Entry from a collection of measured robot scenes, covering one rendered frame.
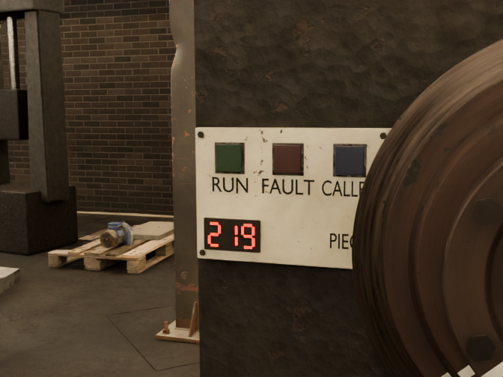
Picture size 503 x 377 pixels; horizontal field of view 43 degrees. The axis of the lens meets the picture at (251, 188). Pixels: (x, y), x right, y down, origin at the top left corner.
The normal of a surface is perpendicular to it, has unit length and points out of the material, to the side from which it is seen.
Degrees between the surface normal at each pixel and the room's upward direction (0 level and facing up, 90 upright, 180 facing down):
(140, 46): 90
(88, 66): 90
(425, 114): 90
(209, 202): 90
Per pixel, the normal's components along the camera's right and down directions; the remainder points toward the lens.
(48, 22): 0.88, 0.04
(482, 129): -0.70, -0.63
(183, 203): -0.32, 0.12
